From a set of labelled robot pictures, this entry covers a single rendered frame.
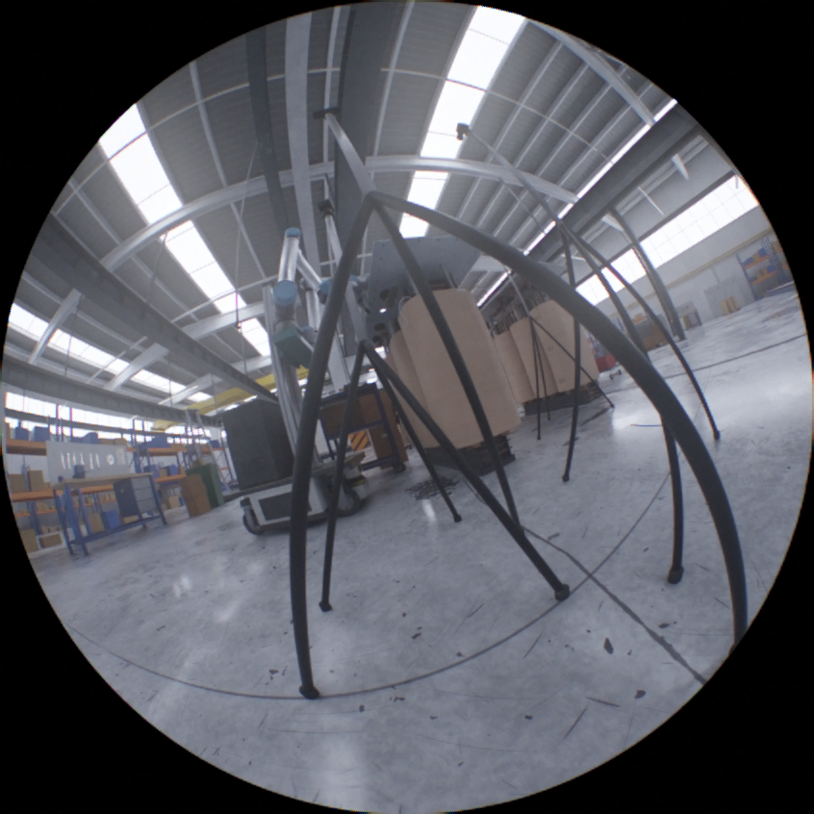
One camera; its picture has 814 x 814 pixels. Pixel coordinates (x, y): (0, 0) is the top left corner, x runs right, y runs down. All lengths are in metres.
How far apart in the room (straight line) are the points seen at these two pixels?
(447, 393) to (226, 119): 9.96
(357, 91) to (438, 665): 4.85
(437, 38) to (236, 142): 7.03
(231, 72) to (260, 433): 9.63
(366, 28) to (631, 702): 4.83
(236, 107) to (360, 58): 6.02
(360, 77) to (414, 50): 6.10
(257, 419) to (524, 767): 1.71
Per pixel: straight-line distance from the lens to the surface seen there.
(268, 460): 1.58
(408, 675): 0.50
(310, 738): 0.50
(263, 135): 6.68
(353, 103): 4.52
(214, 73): 9.96
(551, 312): 2.77
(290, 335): 1.56
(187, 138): 10.57
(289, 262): 1.76
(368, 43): 4.45
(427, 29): 10.59
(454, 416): 1.27
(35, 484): 7.51
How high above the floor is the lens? 0.40
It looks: 4 degrees up
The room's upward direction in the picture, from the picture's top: 18 degrees counter-clockwise
